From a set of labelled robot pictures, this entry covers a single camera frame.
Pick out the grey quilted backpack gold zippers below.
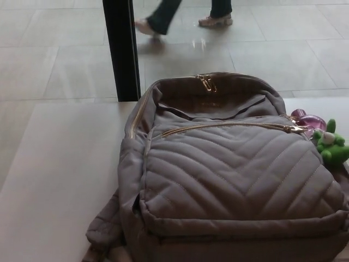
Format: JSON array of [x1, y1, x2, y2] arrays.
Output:
[[84, 72, 349, 262]]

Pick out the green frog plush keychain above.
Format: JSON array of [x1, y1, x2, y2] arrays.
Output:
[[312, 118, 349, 166]]

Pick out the person flared jeans beige shoes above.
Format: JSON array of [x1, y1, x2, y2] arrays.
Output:
[[135, 0, 234, 36]]

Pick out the pink glass bottle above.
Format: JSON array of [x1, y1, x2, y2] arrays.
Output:
[[290, 108, 328, 137]]

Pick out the black door frame post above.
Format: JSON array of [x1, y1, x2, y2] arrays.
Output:
[[103, 0, 142, 103]]

